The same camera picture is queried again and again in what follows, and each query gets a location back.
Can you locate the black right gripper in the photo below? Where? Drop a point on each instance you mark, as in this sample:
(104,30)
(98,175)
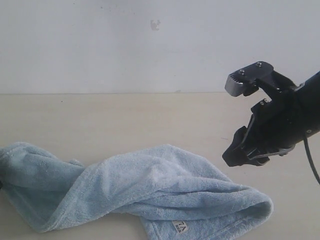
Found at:
(276,127)

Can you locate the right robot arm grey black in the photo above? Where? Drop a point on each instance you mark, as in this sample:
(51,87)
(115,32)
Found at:
(314,107)

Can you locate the light blue terry towel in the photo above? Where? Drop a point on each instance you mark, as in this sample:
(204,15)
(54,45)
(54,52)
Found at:
(176,194)

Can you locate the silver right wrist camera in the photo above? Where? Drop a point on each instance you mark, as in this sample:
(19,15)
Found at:
(244,80)

